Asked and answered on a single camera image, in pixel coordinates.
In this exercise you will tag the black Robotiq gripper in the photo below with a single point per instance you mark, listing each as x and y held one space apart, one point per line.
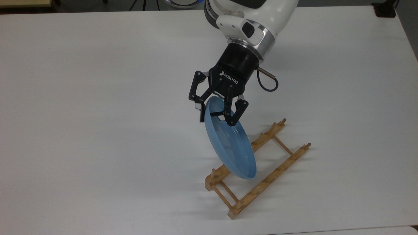
235 65

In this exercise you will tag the blue round plate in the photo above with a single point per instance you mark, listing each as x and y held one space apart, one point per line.
235 153

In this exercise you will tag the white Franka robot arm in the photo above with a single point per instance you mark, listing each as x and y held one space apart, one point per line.
271 13

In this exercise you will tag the wooden plate rack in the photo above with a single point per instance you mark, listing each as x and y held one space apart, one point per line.
261 187

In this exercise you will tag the black tripod legs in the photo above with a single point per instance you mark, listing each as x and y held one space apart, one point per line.
144 5

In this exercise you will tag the black table clamp block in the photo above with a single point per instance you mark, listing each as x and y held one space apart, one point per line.
385 10

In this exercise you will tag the light wooden desk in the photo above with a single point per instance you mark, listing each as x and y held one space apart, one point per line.
26 3

